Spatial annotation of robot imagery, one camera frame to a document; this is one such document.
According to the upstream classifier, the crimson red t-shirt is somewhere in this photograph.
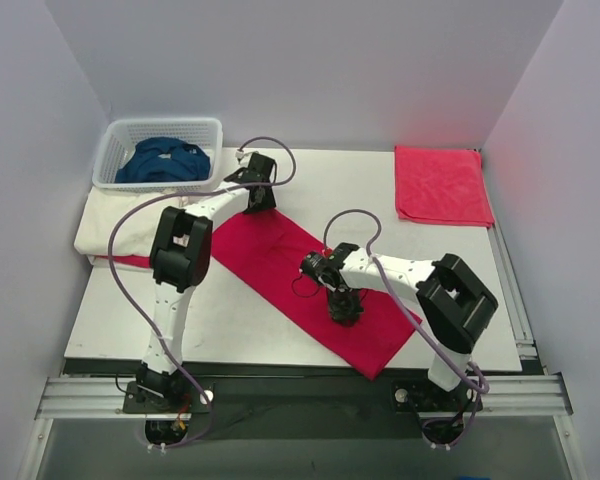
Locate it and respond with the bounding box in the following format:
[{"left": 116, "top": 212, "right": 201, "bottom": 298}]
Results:
[{"left": 212, "top": 210, "right": 415, "bottom": 380}]

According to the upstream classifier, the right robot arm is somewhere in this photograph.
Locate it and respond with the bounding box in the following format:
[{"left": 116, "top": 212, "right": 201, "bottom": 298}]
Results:
[{"left": 300, "top": 242, "right": 498, "bottom": 408}]

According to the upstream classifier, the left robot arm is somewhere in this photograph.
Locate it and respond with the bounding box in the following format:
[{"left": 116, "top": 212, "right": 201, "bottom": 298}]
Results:
[{"left": 137, "top": 152, "right": 277, "bottom": 412}]

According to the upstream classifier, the folded red t-shirt under stack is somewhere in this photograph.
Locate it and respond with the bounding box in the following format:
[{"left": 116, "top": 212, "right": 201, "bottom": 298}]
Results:
[{"left": 89, "top": 255, "right": 150, "bottom": 270}]

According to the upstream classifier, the white plastic laundry basket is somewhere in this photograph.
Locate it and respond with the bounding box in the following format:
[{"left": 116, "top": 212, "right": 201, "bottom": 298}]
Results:
[{"left": 92, "top": 117, "right": 223, "bottom": 193}]

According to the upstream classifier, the blue t-shirt in basket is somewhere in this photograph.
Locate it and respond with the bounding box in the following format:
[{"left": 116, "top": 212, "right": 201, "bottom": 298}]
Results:
[{"left": 115, "top": 137, "right": 211, "bottom": 184}]

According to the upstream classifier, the folded white t-shirt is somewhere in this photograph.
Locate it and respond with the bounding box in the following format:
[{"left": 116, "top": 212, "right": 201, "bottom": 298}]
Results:
[{"left": 74, "top": 187, "right": 190, "bottom": 257}]

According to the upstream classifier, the pink microfiber towel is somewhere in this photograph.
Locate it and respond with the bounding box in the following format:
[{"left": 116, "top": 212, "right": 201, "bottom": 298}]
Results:
[{"left": 394, "top": 146, "right": 495, "bottom": 228}]

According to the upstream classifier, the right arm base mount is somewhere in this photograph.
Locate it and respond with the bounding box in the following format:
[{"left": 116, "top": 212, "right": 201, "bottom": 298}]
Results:
[{"left": 391, "top": 378, "right": 476, "bottom": 414}]

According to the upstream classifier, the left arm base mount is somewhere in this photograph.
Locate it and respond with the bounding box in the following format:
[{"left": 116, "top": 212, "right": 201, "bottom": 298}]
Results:
[{"left": 122, "top": 364, "right": 209, "bottom": 414}]

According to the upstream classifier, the aluminium mounting rail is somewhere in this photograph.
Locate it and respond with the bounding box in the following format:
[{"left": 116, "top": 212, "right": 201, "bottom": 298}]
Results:
[{"left": 36, "top": 370, "right": 573, "bottom": 420}]

